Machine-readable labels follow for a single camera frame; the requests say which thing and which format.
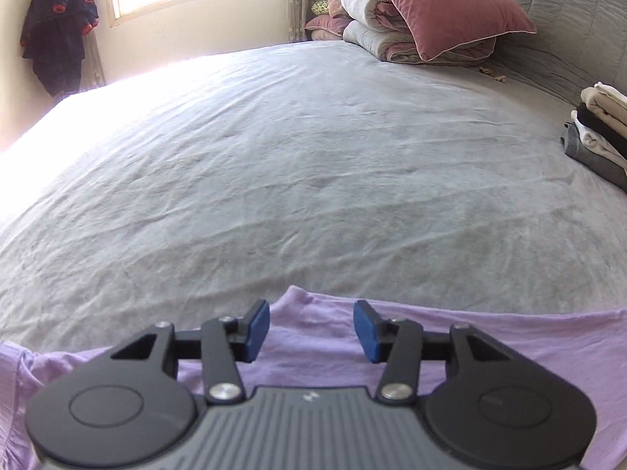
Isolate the white folded garment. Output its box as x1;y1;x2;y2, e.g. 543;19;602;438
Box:
574;120;627;171

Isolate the small pink pillow behind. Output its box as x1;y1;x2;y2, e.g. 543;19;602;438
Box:
305;14;352;42

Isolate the dark navy hanging jacket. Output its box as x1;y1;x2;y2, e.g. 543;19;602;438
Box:
20;0;99;98

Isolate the grey quilted headboard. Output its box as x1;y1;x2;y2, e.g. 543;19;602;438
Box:
489;0;627;104

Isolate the lilac long-sleeve garment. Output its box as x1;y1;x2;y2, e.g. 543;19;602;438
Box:
1;286;626;469

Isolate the folded grey pink duvet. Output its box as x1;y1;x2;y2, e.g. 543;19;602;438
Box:
342;0;497;65

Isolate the beige folded garment top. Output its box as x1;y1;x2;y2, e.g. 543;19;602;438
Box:
580;82;626;126

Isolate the green patterned small cushion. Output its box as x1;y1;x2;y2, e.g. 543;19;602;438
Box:
312;0;328;16

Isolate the black folded garment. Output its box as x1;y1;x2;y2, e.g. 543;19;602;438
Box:
573;103;627;158

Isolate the grey bed sheet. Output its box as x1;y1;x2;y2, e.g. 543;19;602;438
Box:
1;43;626;351

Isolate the grey folded garment bottom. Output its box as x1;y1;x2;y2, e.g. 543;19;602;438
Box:
560;123;626;191

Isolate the large pink velvet pillow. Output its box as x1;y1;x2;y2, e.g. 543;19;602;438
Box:
391;0;537;63

